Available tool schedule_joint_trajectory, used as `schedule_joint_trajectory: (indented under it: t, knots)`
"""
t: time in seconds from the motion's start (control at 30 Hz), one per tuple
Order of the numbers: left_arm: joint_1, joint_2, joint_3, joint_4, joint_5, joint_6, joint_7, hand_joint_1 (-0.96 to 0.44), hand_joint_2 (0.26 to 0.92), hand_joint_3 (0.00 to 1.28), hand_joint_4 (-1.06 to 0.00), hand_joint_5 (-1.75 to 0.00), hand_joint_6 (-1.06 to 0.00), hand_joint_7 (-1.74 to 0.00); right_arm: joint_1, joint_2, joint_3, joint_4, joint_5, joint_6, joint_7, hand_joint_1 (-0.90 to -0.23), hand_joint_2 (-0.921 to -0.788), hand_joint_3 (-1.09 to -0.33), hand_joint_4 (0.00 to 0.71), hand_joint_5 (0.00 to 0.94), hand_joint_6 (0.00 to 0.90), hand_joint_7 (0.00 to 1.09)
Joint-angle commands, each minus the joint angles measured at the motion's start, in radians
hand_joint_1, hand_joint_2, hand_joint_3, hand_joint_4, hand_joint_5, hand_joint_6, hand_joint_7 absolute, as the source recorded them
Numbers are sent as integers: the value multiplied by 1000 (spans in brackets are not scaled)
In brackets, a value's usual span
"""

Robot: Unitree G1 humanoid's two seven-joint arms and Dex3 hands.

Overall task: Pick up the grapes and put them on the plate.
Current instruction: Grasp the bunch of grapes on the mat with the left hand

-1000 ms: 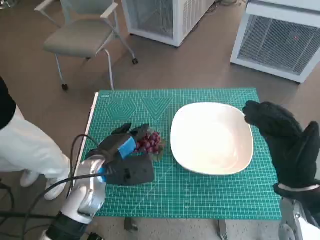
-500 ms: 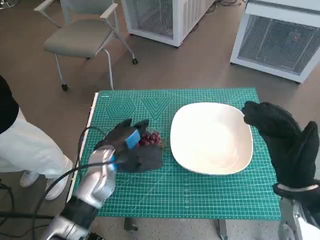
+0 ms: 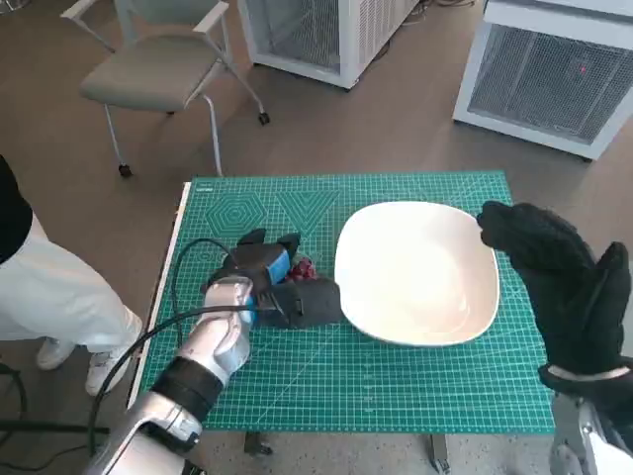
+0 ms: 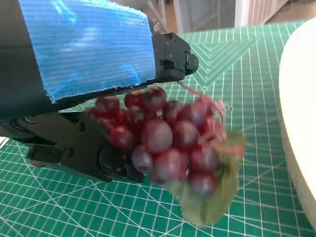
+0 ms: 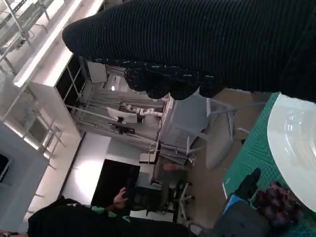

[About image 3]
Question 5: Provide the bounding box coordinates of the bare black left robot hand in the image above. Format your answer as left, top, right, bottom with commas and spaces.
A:
217, 228, 303, 294

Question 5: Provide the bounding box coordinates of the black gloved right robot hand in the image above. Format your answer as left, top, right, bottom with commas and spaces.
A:
476, 200, 633, 375

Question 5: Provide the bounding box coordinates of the red toy grape bunch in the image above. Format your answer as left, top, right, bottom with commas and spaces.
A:
288, 254, 317, 282

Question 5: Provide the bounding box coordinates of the white square plate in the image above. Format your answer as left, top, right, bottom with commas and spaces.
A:
333, 200, 500, 347

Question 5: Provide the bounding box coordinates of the green cutting mat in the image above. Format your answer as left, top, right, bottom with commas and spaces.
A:
129, 170, 558, 434

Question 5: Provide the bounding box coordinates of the white mesh cabinet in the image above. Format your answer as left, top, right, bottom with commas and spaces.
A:
452, 0, 633, 163
236, 0, 421, 91

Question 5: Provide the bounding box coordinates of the grey chair with casters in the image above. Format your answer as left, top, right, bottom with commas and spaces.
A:
59, 0, 272, 178

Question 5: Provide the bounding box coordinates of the black floor stand bar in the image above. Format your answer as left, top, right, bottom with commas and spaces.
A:
0, 418, 110, 436

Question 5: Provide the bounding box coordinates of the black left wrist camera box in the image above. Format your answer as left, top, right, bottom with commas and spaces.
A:
256, 278, 343, 329

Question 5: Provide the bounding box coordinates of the metal table leg bracket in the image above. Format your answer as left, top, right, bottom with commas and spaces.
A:
244, 430, 274, 457
428, 433, 451, 475

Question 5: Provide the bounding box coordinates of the thick black floor cable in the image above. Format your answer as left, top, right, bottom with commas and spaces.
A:
0, 362, 29, 422

